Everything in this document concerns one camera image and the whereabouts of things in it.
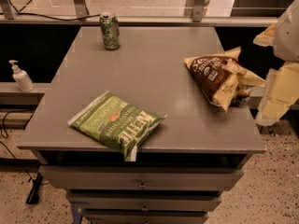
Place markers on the grey metal window rail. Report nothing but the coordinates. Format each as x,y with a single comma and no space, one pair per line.
240,13

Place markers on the grey drawer cabinet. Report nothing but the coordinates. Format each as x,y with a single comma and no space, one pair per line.
146,71

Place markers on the green soda can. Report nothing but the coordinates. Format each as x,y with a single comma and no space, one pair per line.
110,30

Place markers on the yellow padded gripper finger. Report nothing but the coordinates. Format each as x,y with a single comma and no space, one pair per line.
266,38
281,91

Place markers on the grey drawer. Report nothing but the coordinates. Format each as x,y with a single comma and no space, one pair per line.
138,217
140,178
144,201

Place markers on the brown chip bag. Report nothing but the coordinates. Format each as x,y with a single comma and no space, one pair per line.
222,79

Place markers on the green kettle chip bag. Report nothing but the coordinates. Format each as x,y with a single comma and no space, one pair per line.
116,124

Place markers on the middle grey drawer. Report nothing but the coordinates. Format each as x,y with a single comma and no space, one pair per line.
144,201

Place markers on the white pump lotion bottle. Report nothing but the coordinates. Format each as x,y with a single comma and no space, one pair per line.
21,77

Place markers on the top grey drawer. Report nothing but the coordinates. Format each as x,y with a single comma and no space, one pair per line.
140,178

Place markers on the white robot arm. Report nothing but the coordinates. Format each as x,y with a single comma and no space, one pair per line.
286,40

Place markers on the black power strip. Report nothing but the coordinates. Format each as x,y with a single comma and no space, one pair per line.
33,197

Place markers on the bottom grey drawer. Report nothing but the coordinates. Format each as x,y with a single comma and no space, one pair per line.
138,217

